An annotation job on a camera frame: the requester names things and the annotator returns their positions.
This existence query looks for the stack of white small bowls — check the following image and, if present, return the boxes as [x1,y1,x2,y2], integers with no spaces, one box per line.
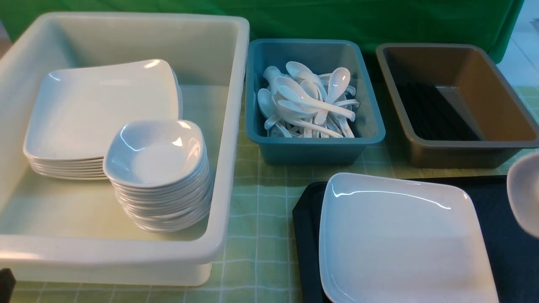
[113,162,213,233]

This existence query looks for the teal plastic bin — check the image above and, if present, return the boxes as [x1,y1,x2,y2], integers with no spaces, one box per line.
[245,38,386,166]

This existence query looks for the green checkered tablecloth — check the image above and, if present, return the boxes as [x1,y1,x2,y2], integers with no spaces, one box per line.
[1,82,533,303]

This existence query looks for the stack of white square plates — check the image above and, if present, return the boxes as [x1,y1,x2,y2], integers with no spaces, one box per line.
[23,59,183,180]

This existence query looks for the brown plastic bin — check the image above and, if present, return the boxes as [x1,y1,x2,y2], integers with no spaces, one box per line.
[376,43,538,169]

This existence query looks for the green backdrop cloth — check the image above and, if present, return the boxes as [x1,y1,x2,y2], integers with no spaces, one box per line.
[0,0,523,63]

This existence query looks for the white soup spoon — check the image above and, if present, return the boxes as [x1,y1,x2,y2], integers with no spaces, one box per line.
[273,76,356,121]

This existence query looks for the white small bowl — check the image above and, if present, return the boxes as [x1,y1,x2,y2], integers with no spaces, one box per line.
[103,120,209,188]
[507,152,539,238]

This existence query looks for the large white square rice plate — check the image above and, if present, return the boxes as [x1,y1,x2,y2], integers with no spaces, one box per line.
[318,173,499,303]

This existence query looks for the pile of white soup spoons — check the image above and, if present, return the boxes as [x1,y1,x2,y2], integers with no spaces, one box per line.
[256,61,360,138]

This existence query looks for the black serving tray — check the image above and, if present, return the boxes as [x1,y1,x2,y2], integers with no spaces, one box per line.
[293,175,539,303]

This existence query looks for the black chopsticks in bin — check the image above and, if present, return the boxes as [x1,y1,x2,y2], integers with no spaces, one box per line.
[396,82,481,141]

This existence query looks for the large white plastic tub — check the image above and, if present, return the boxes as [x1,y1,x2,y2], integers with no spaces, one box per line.
[1,12,250,286]

